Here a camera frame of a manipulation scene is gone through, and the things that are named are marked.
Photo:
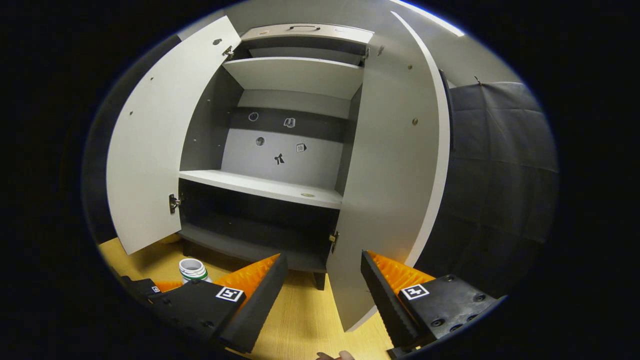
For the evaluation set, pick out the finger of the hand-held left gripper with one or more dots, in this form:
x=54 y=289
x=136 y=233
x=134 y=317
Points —
x=142 y=289

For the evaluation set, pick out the white cabinet shelf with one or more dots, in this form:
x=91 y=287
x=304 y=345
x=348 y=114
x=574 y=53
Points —
x=295 y=75
x=260 y=187

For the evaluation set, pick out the beige cabinet drawer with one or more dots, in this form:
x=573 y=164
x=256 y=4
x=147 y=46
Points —
x=320 y=35

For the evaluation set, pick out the white cabinet door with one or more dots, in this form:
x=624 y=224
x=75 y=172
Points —
x=160 y=140
x=385 y=175

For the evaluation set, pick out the black backdrop cloth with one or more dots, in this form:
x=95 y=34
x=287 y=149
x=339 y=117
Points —
x=500 y=190

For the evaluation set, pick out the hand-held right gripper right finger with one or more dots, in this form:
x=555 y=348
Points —
x=387 y=305

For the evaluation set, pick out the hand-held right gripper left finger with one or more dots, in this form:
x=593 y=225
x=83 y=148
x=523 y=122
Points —
x=260 y=305

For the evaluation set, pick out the white bottle green label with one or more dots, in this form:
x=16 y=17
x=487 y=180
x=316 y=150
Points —
x=192 y=269

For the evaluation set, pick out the white grey cabinet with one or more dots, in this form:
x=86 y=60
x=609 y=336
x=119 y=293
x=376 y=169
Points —
x=280 y=160

